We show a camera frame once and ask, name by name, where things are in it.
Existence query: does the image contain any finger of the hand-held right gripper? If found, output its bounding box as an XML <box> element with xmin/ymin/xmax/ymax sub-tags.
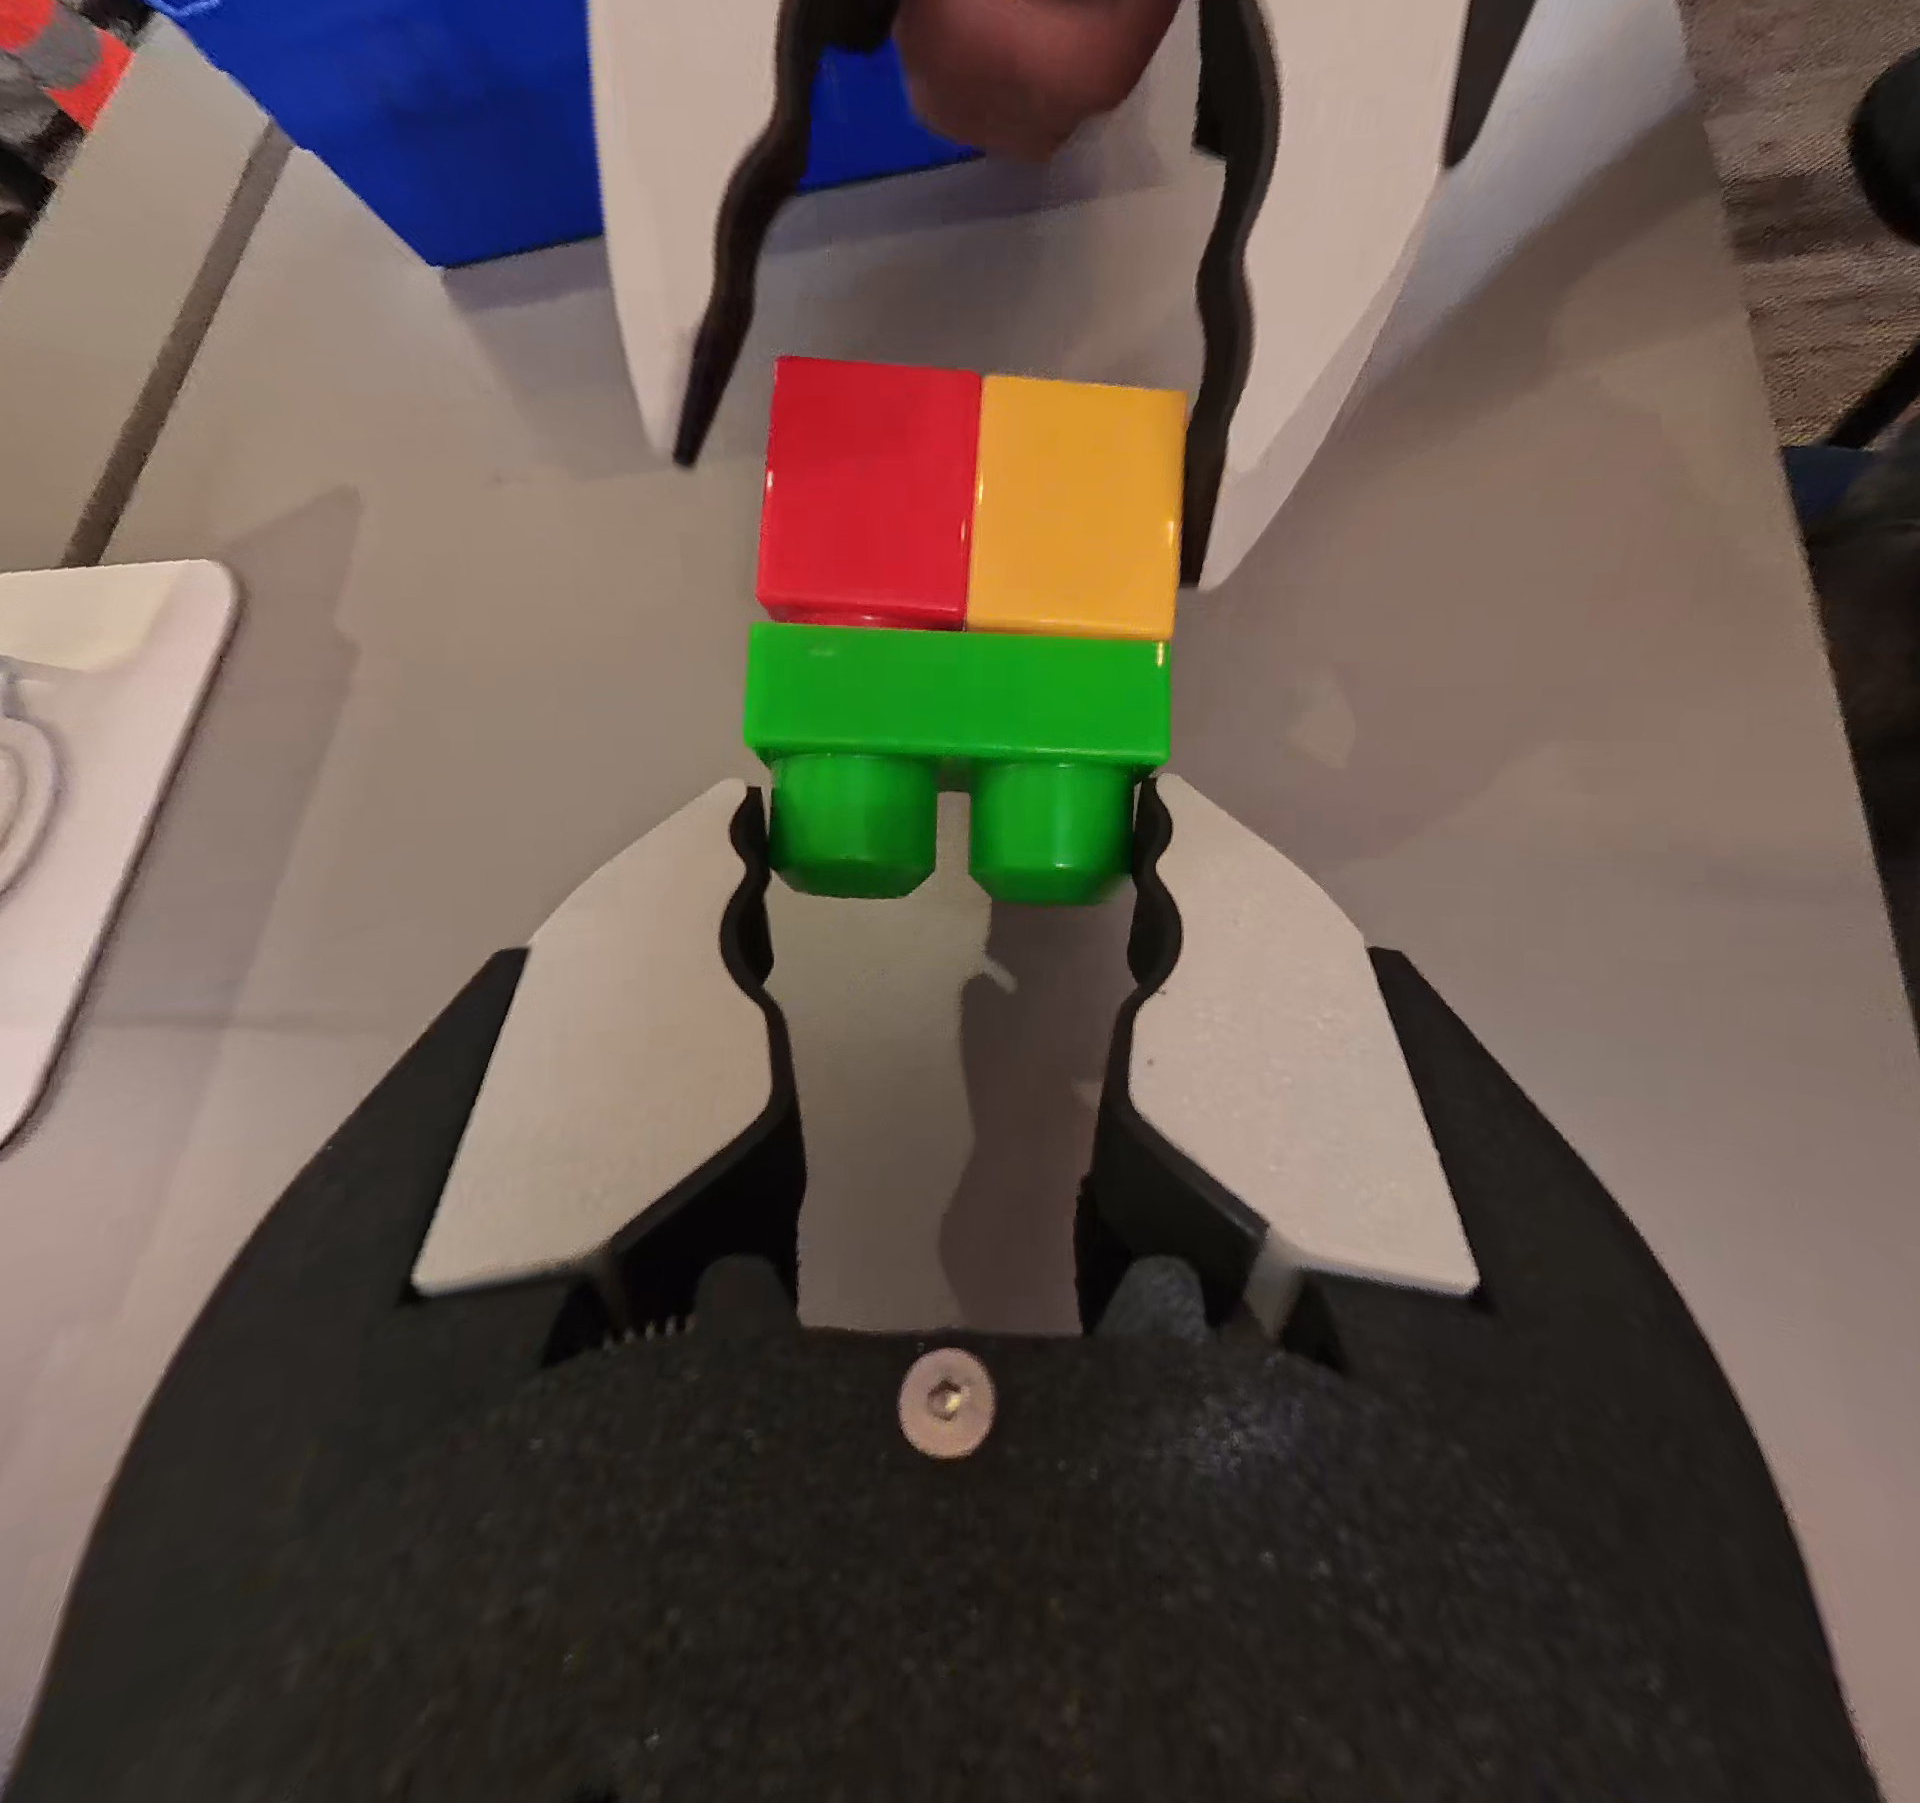
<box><xmin>1182</xmin><ymin>0</ymin><xmax>1490</xmax><ymax>592</ymax></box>
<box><xmin>588</xmin><ymin>0</ymin><xmax>936</xmax><ymax>473</ymax></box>

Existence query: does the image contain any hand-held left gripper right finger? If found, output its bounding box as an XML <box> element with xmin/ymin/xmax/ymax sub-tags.
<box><xmin>1077</xmin><ymin>772</ymin><xmax>1482</xmax><ymax>1341</ymax></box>

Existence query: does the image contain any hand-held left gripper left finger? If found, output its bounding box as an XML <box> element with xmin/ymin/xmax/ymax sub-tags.
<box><xmin>408</xmin><ymin>779</ymin><xmax>804</xmax><ymax>1344</ymax></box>

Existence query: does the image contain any blue plastic bin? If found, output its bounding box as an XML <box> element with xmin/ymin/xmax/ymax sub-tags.
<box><xmin>112</xmin><ymin>0</ymin><xmax>991</xmax><ymax>270</ymax></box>

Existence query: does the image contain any red one-stud toy block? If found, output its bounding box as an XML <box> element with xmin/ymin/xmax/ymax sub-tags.
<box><xmin>756</xmin><ymin>355</ymin><xmax>988</xmax><ymax>631</ymax></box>

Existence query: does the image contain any yellow one-stud toy block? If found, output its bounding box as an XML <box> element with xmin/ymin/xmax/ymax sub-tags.
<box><xmin>967</xmin><ymin>376</ymin><xmax>1191</xmax><ymax>643</ymax></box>

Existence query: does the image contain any green two-stud toy block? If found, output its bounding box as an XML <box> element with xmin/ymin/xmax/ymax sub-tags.
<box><xmin>743</xmin><ymin>621</ymin><xmax>1175</xmax><ymax>907</ymax></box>

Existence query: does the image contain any person's right hand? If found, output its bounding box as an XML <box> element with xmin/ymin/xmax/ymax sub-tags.
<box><xmin>891</xmin><ymin>0</ymin><xmax>1221</xmax><ymax>165</ymax></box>

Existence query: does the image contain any white stand with wooden board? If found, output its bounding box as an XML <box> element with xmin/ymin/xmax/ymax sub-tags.
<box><xmin>0</xmin><ymin>560</ymin><xmax>246</xmax><ymax>1153</ymax></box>

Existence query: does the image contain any orange striped cone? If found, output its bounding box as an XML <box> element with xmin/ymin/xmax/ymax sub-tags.
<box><xmin>0</xmin><ymin>0</ymin><xmax>140</xmax><ymax>144</ymax></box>

